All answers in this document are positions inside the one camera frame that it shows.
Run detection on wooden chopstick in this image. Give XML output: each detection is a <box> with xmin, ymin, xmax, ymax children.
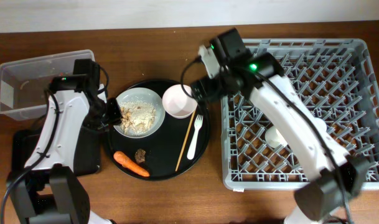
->
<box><xmin>175</xmin><ymin>110</ymin><xmax>196</xmax><ymax>172</ymax></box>

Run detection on white paper cup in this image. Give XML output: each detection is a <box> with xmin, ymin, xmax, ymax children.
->
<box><xmin>265</xmin><ymin>126</ymin><xmax>288</xmax><ymax>148</ymax></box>

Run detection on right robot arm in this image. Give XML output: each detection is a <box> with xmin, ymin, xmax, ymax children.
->
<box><xmin>190</xmin><ymin>50</ymin><xmax>369</xmax><ymax>223</ymax></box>

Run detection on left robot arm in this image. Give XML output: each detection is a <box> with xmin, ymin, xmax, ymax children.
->
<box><xmin>0</xmin><ymin>72</ymin><xmax>121</xmax><ymax>223</ymax></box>

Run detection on grey dishwasher rack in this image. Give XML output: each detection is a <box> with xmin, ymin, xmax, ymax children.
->
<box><xmin>221</xmin><ymin>39</ymin><xmax>379</xmax><ymax>191</ymax></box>

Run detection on grey plate with food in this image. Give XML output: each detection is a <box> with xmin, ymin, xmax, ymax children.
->
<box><xmin>114</xmin><ymin>87</ymin><xmax>166</xmax><ymax>139</ymax></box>

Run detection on orange carrot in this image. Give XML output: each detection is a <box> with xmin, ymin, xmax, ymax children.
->
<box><xmin>113</xmin><ymin>151</ymin><xmax>150</xmax><ymax>177</ymax></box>

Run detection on brown food scrap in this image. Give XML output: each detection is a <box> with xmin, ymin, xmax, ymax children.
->
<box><xmin>134</xmin><ymin>149</ymin><xmax>146</xmax><ymax>164</ymax></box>

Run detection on white plastic fork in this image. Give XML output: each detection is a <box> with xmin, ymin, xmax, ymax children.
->
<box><xmin>187</xmin><ymin>114</ymin><xmax>204</xmax><ymax>160</ymax></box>

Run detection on round black tray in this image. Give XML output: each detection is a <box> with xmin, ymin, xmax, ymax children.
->
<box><xmin>103</xmin><ymin>78</ymin><xmax>212</xmax><ymax>182</ymax></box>

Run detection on black rectangular tray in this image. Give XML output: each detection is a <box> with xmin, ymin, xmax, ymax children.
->
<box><xmin>11</xmin><ymin>128</ymin><xmax>101</xmax><ymax>176</ymax></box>

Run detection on clear plastic bin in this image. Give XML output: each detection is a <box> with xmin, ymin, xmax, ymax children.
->
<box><xmin>0</xmin><ymin>49</ymin><xmax>95</xmax><ymax>121</ymax></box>

